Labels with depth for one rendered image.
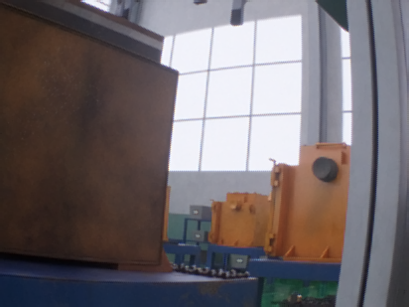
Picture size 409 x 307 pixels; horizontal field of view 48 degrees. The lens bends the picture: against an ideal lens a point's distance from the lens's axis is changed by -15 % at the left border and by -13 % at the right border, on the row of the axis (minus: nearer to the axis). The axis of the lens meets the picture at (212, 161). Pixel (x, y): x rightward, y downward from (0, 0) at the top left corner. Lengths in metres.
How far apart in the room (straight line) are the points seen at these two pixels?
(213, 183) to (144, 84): 10.27
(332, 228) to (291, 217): 0.30
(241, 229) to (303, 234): 3.80
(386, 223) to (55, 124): 0.91
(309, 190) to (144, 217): 1.88
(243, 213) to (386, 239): 6.48
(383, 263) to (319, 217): 2.66
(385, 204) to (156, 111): 1.07
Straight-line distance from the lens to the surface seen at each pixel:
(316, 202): 3.16
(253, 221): 6.85
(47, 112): 1.22
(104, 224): 1.34
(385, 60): 0.52
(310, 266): 2.82
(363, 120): 0.51
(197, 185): 11.94
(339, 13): 1.04
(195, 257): 5.49
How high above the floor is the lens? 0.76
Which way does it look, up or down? 8 degrees up
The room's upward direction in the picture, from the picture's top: 5 degrees clockwise
